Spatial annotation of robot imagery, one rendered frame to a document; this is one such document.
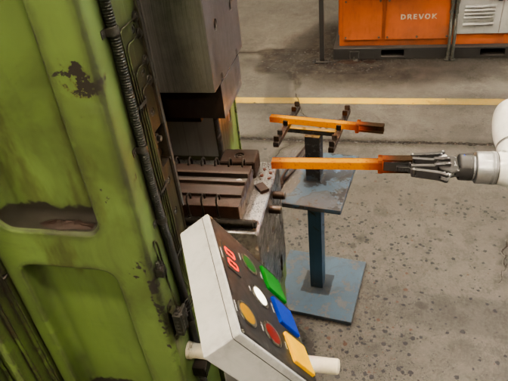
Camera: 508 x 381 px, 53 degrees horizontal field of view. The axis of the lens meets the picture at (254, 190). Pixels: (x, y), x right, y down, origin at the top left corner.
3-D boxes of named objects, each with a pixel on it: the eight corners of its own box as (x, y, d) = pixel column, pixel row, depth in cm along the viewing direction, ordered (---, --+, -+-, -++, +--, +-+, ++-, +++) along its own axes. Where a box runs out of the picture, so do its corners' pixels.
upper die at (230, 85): (242, 85, 148) (238, 53, 143) (225, 119, 132) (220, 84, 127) (108, 85, 157) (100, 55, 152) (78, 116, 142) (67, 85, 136)
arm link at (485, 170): (489, 172, 146) (466, 171, 147) (495, 144, 140) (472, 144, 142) (494, 191, 139) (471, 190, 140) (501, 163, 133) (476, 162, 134)
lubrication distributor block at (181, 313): (193, 326, 147) (185, 292, 139) (187, 343, 143) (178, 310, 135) (182, 324, 148) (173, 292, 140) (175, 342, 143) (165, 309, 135)
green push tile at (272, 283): (278, 280, 125) (261, 264, 120) (287, 302, 119) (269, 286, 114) (272, 284, 125) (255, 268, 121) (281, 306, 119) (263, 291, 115)
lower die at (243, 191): (253, 185, 169) (251, 163, 164) (240, 224, 153) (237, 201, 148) (135, 180, 178) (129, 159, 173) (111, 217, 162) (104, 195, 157)
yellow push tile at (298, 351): (304, 345, 109) (285, 330, 104) (316, 375, 103) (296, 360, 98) (297, 350, 109) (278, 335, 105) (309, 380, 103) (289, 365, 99)
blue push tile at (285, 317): (290, 310, 117) (272, 294, 112) (300, 336, 111) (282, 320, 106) (284, 314, 117) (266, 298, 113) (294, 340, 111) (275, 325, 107)
